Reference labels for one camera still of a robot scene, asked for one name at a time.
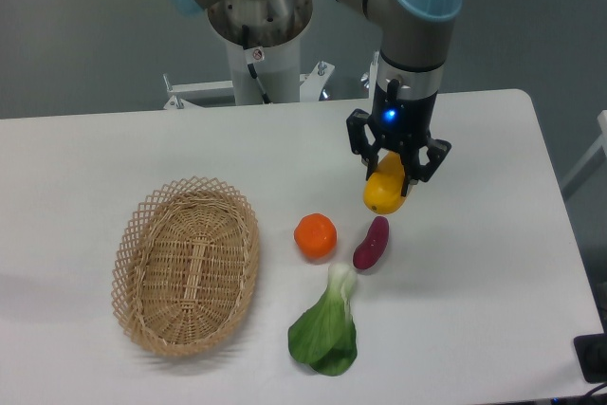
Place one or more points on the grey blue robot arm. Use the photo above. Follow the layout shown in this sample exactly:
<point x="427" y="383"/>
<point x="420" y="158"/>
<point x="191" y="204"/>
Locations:
<point x="416" y="36"/>

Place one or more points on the purple sweet potato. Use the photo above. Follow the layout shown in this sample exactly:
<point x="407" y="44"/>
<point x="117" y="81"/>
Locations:
<point x="372" y="247"/>

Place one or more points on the green bok choy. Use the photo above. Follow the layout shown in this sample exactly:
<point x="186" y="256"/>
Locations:
<point x="324" y="338"/>

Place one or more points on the black device at table edge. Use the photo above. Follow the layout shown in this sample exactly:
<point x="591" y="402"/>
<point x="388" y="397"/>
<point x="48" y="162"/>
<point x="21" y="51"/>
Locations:
<point x="591" y="353"/>

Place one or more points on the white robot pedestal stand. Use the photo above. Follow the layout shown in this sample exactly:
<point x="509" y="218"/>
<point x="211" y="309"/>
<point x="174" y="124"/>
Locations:
<point x="260" y="75"/>

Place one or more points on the orange tangerine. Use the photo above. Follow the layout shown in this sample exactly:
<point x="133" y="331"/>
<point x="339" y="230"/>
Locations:
<point x="315" y="236"/>

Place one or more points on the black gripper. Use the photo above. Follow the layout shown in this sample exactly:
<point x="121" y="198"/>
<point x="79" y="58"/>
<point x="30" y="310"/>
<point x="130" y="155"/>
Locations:
<point x="394" y="122"/>

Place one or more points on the oval wicker basket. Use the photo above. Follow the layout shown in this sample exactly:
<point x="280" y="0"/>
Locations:
<point x="186" y="268"/>

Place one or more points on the white frame right edge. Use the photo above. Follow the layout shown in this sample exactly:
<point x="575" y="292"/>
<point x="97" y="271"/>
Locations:
<point x="589" y="162"/>

